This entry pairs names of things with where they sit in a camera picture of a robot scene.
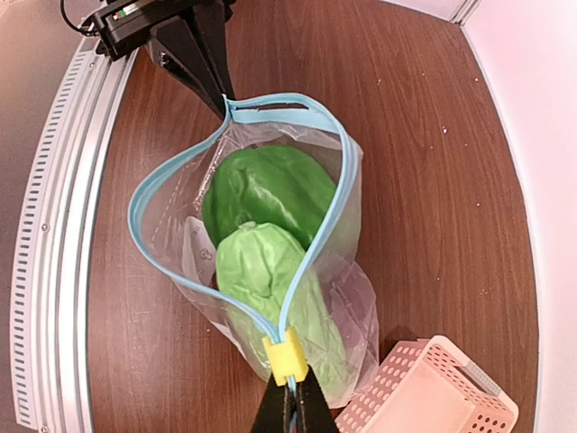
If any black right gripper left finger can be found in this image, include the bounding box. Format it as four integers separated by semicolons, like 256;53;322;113
250;375;289;433

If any clear zip top bag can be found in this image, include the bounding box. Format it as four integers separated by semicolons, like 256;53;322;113
128;93;379;409

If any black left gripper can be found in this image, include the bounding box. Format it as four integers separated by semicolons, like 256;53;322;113
92;1;235;119

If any pink perforated plastic basket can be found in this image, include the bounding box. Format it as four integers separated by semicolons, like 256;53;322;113
335;335;518;433

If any green chayote squash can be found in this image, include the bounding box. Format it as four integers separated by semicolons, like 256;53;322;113
202;145;336;249

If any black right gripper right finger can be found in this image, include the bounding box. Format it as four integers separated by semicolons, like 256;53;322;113
295;367;338;433

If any front aluminium rail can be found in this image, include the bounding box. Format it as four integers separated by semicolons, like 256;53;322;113
8;40;136;432

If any right aluminium frame post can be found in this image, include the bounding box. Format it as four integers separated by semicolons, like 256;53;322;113
450;0;480;26

